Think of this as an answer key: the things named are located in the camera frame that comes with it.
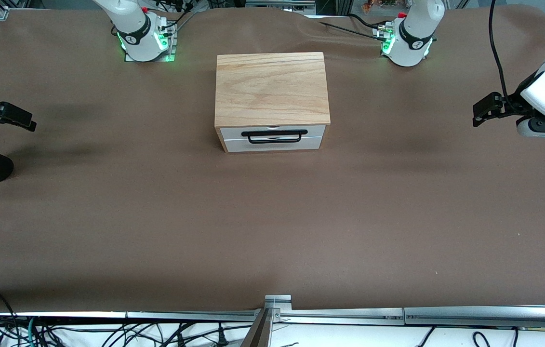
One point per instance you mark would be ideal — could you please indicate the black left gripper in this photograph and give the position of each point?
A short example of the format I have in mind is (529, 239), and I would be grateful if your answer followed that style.
(513, 104)

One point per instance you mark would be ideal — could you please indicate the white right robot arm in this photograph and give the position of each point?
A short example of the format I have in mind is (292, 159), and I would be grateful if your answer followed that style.
(135, 29)

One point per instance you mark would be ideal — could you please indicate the wooden drawer cabinet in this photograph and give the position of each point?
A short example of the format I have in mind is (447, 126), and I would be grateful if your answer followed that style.
(272, 86)

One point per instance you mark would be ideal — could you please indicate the brown table cloth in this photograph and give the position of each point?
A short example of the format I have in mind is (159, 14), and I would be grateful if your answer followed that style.
(272, 231)

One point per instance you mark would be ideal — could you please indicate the short aluminium frame rail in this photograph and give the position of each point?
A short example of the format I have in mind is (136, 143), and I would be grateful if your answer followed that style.
(494, 315)

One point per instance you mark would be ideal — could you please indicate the long aluminium frame rail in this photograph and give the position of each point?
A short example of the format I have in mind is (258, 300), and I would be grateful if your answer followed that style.
(339, 315)

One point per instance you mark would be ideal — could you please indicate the aluminium frame post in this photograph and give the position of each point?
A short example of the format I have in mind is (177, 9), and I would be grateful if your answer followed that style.
(265, 327)

